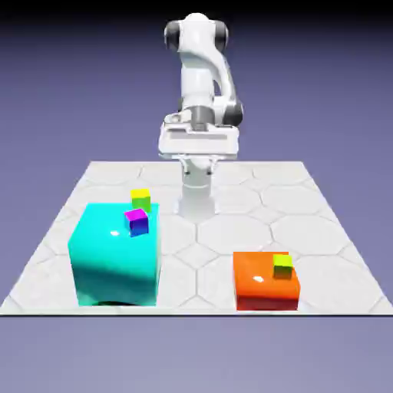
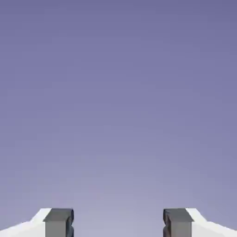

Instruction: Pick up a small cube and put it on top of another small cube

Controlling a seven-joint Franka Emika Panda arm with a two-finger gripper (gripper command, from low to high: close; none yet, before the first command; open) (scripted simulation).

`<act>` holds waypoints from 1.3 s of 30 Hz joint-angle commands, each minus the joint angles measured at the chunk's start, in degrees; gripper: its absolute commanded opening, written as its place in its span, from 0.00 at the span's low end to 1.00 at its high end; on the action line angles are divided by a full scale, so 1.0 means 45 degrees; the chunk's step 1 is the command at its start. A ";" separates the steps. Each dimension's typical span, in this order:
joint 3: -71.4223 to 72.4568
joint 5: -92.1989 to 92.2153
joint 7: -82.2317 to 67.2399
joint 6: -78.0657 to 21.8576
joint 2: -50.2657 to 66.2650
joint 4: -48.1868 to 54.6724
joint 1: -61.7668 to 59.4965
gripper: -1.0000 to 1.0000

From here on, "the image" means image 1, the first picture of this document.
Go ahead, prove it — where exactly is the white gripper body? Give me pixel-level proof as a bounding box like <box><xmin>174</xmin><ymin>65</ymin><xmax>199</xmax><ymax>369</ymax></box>
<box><xmin>157</xmin><ymin>121</ymin><xmax>240</xmax><ymax>161</ymax></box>

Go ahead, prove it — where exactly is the small yellow cube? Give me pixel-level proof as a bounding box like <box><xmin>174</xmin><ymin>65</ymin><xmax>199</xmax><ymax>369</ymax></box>
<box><xmin>130</xmin><ymin>187</ymin><xmax>152</xmax><ymax>213</ymax></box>

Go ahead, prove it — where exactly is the small magenta cube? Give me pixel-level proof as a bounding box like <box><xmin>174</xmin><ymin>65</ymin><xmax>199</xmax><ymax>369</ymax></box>
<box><xmin>124</xmin><ymin>208</ymin><xmax>150</xmax><ymax>238</ymax></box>

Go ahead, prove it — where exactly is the small lime cube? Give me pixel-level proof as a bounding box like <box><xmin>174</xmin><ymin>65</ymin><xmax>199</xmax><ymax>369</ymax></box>
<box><xmin>272</xmin><ymin>253</ymin><xmax>295</xmax><ymax>281</ymax></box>

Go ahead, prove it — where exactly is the large cyan box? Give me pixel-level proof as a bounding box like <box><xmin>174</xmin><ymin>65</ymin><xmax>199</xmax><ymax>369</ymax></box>
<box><xmin>67</xmin><ymin>201</ymin><xmax>163</xmax><ymax>308</ymax></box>

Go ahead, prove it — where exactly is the large orange box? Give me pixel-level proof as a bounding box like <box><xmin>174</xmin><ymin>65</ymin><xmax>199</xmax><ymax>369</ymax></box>
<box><xmin>232</xmin><ymin>251</ymin><xmax>301</xmax><ymax>312</ymax></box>

